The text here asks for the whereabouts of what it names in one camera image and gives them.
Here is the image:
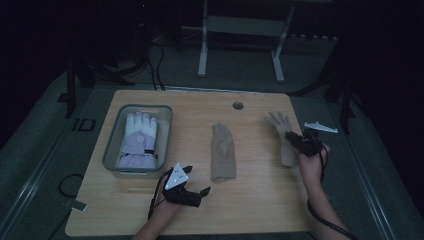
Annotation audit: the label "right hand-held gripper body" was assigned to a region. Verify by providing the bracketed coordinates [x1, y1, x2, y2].
[293, 121, 339, 158]

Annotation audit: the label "person's left hand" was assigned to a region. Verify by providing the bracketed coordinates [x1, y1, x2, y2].
[150, 195, 184, 219]

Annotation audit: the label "black floor cables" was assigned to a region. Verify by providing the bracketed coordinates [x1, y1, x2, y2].
[145, 38, 167, 92]

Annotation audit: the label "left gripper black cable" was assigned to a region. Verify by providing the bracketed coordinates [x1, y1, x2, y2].
[147, 167, 174, 221]

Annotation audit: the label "grey plastic bin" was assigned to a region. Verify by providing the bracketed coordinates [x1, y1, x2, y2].
[101, 103, 174, 179]

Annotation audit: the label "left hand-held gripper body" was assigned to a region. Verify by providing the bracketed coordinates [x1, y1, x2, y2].
[162, 162, 203, 208]

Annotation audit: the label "grey metal stand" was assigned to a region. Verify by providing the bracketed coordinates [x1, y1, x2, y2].
[197, 0, 296, 84]

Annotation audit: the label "black tripod stand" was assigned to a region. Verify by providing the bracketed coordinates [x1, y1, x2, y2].
[318, 63, 357, 135]

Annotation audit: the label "beige knit glove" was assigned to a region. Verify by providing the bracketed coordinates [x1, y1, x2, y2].
[210, 123, 238, 184]
[264, 110, 300, 168]

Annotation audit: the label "purple white ski glove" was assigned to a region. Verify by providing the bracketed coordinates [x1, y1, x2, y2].
[116, 111, 159, 169]

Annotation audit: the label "person's right hand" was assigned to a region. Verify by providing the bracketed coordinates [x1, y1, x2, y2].
[297, 143, 332, 185]

